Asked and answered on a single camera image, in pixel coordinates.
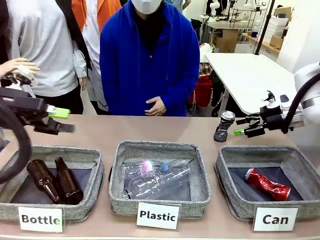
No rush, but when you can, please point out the crushed black can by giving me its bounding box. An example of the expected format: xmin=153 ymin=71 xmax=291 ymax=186
xmin=213 ymin=110 xmax=236 ymax=143

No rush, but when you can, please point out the mannequin in orange vest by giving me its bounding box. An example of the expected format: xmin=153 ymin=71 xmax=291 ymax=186
xmin=71 ymin=0 xmax=123 ymax=112

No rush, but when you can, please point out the mannequin in grey shirt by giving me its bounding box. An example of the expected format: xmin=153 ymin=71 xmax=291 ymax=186
xmin=0 ymin=0 xmax=88 ymax=115

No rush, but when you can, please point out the crushed red can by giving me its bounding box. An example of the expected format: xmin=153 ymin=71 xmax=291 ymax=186
xmin=244 ymin=168 xmax=292 ymax=201

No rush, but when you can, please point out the wooden workbench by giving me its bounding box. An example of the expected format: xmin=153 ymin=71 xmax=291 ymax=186
xmin=241 ymin=32 xmax=281 ymax=55

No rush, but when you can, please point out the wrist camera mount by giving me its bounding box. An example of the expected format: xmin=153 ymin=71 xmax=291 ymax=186
xmin=1 ymin=71 xmax=38 ymax=99
xmin=263 ymin=90 xmax=290 ymax=109

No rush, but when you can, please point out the clear plastic bottle blue cap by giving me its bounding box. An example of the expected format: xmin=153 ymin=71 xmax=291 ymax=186
xmin=121 ymin=157 xmax=191 ymax=181

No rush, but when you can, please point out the grey basket labelled Bottle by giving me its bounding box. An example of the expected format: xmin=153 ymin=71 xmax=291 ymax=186
xmin=0 ymin=145 xmax=105 ymax=222

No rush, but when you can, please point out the white face mask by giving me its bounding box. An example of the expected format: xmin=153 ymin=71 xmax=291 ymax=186
xmin=130 ymin=0 xmax=162 ymax=15

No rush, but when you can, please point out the grey basket labelled Plastic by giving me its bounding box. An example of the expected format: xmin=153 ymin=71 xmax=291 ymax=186
xmin=108 ymin=139 xmax=212 ymax=220

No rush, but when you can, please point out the black wire rack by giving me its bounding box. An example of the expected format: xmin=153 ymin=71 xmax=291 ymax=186
xmin=229 ymin=6 xmax=256 ymax=28

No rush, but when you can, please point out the white Can label card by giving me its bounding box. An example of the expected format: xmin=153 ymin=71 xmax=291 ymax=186
xmin=252 ymin=206 xmax=300 ymax=232

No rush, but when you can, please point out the red bag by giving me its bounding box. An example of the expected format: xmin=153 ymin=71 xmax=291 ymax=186
xmin=188 ymin=75 xmax=214 ymax=108

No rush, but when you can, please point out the white foam box stack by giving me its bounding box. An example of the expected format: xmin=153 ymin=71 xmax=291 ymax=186
xmin=264 ymin=15 xmax=291 ymax=43

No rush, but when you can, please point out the person's left hand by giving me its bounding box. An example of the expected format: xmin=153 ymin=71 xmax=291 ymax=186
xmin=145 ymin=97 xmax=168 ymax=117

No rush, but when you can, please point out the white background table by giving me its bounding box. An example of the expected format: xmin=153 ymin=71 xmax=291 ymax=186
xmin=204 ymin=52 xmax=298 ymax=116

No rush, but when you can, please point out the white Bottle label card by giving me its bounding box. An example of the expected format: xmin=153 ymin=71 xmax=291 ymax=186
xmin=17 ymin=206 xmax=66 ymax=233

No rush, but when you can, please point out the grey basket labelled Can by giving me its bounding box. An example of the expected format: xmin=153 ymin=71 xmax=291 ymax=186
xmin=214 ymin=145 xmax=320 ymax=222

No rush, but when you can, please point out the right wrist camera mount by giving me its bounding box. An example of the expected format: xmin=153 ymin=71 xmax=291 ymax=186
xmin=263 ymin=90 xmax=290 ymax=109

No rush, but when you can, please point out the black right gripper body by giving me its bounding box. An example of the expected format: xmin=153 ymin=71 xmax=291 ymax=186
xmin=259 ymin=106 xmax=285 ymax=131

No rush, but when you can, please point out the small cardboard box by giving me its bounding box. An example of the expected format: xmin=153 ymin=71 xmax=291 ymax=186
xmin=269 ymin=34 xmax=285 ymax=50

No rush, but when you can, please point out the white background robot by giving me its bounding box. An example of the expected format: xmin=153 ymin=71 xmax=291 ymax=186
xmin=209 ymin=0 xmax=222 ymax=16

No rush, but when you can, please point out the person in blue hoodie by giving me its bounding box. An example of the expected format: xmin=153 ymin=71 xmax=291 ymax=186
xmin=99 ymin=0 xmax=201 ymax=117

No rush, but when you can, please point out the white Plastic label card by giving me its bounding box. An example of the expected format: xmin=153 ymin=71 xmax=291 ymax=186
xmin=136 ymin=201 xmax=181 ymax=230

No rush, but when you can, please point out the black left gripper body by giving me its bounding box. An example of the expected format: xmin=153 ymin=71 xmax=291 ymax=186
xmin=0 ymin=87 xmax=50 ymax=127

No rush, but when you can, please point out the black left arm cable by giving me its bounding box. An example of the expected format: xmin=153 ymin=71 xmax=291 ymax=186
xmin=0 ymin=96 xmax=33 ymax=185

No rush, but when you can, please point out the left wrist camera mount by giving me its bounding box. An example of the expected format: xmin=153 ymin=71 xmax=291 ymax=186
xmin=1 ymin=71 xmax=38 ymax=99

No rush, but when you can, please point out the black stand pole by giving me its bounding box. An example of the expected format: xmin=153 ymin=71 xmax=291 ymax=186
xmin=252 ymin=0 xmax=276 ymax=56

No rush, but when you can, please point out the large cardboard box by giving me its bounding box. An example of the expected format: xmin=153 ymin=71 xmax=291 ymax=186
xmin=214 ymin=29 xmax=239 ymax=53

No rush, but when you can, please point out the brown glass bottle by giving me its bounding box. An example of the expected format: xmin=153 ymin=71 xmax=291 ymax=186
xmin=54 ymin=156 xmax=85 ymax=206
xmin=26 ymin=159 xmax=62 ymax=205

